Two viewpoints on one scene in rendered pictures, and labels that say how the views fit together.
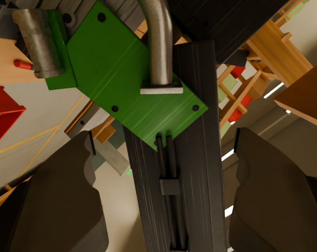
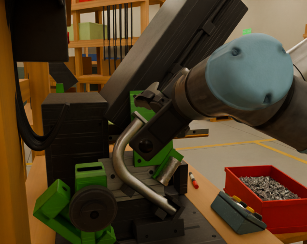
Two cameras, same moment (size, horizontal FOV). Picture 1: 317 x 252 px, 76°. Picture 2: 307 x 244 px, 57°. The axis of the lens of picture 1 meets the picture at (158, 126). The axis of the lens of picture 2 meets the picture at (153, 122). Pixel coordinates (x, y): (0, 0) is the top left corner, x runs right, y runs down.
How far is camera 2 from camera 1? 48 cm
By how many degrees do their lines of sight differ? 16
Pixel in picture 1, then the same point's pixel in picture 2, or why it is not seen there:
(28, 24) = (164, 178)
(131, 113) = not seen: hidden behind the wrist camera
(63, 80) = (175, 154)
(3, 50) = (193, 194)
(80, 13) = (145, 169)
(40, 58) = (172, 166)
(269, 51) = not seen: hidden behind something
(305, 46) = not seen: outside the picture
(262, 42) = (40, 66)
